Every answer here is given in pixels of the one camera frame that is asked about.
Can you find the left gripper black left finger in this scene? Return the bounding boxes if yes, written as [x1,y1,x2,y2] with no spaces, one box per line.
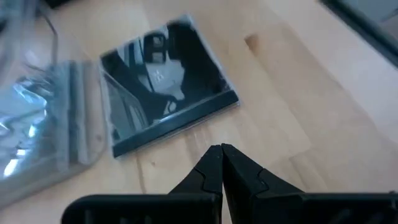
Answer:
[61,144,223,224]

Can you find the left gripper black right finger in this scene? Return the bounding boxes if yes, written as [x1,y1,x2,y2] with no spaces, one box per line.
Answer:
[221,142,398,224]

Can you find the clear lids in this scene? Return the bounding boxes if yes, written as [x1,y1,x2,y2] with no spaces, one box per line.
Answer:
[99,14,240,159]

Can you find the black jewel case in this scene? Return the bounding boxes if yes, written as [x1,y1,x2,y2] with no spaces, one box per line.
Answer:
[0,60,106,187]

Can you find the black aluminium table frame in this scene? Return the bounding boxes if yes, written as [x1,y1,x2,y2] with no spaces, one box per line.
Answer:
[318,0,398,68]

